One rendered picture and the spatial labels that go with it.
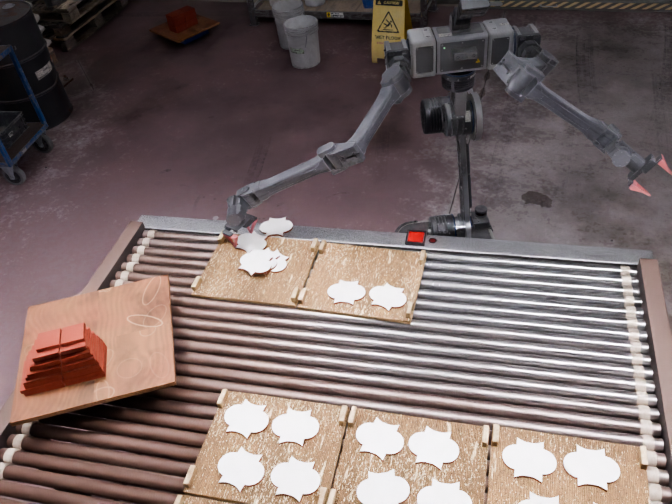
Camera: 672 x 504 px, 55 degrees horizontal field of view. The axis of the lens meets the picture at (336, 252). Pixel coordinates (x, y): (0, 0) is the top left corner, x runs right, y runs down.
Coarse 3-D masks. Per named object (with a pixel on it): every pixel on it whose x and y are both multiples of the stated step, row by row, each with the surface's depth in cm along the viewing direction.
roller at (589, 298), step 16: (128, 256) 266; (144, 256) 265; (432, 288) 238; (448, 288) 236; (464, 288) 235; (480, 288) 233; (496, 288) 232; (512, 288) 231; (528, 288) 231; (608, 304) 224; (624, 304) 222; (640, 304) 221
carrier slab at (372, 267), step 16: (320, 256) 252; (336, 256) 251; (352, 256) 250; (368, 256) 249; (384, 256) 248; (400, 256) 247; (416, 256) 246; (320, 272) 245; (336, 272) 244; (352, 272) 243; (368, 272) 243; (384, 272) 242; (400, 272) 241; (416, 272) 240; (320, 288) 239; (368, 288) 236; (416, 288) 234; (304, 304) 234; (320, 304) 233; (336, 304) 232; (368, 304) 231; (384, 320) 226; (400, 320) 224
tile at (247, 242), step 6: (246, 234) 264; (252, 234) 264; (258, 234) 264; (240, 240) 262; (246, 240) 262; (252, 240) 261; (258, 240) 261; (264, 240) 261; (240, 246) 259; (246, 246) 259; (252, 246) 259; (258, 246) 258; (264, 246) 258; (246, 252) 257
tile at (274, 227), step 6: (264, 222) 272; (270, 222) 272; (276, 222) 272; (282, 222) 271; (288, 222) 271; (264, 228) 269; (270, 228) 269; (276, 228) 269; (282, 228) 268; (288, 228) 268; (270, 234) 266; (276, 234) 266; (282, 234) 265
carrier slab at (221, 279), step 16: (224, 240) 265; (272, 240) 262; (288, 240) 261; (304, 240) 260; (224, 256) 257; (240, 256) 256; (288, 256) 254; (304, 256) 253; (208, 272) 251; (224, 272) 250; (240, 272) 250; (288, 272) 247; (304, 272) 246; (208, 288) 245; (224, 288) 244; (240, 288) 243; (256, 288) 242; (272, 288) 241; (288, 288) 241; (272, 304) 236; (288, 304) 235
